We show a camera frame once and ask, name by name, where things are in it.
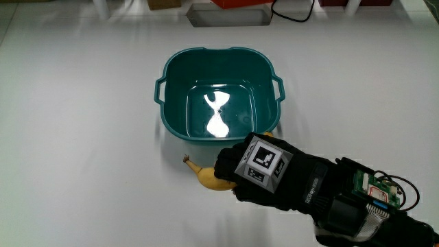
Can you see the person's right hand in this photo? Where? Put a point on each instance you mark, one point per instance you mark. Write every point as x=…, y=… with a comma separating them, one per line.
x=302, y=175

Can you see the yellow banana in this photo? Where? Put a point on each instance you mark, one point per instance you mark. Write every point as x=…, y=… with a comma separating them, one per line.
x=209, y=178

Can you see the person's right forearm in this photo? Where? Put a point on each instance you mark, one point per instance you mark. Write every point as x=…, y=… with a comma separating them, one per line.
x=346, y=212

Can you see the white desk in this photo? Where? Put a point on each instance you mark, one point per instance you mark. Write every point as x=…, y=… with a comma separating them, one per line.
x=68, y=137

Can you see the teal plastic basin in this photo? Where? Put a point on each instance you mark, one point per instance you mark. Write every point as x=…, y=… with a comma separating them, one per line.
x=178, y=89

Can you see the dark red box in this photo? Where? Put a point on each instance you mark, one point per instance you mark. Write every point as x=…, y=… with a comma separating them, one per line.
x=353, y=2

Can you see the brown cardboard box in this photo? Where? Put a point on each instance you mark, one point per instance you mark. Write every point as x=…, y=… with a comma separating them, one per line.
x=164, y=4

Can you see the white post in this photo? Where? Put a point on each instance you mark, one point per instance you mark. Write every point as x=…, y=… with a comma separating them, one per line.
x=352, y=7

